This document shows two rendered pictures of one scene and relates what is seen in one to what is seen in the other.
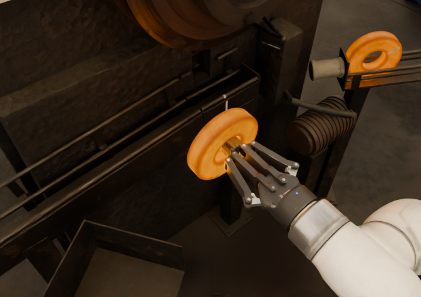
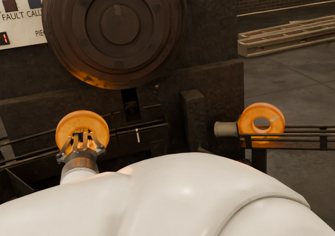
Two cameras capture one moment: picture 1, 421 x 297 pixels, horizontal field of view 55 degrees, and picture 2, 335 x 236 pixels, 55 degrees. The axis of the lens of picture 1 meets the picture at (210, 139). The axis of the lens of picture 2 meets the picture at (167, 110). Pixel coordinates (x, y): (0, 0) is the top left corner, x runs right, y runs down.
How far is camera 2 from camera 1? 0.71 m
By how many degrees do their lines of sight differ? 34
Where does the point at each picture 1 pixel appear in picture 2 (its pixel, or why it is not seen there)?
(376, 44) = (257, 111)
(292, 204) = (70, 157)
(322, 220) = (73, 165)
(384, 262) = not seen: hidden behind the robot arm
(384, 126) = not seen: outside the picture
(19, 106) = (7, 102)
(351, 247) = (70, 178)
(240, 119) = (84, 115)
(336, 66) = (231, 126)
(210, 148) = (63, 129)
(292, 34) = (193, 97)
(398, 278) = not seen: hidden behind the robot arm
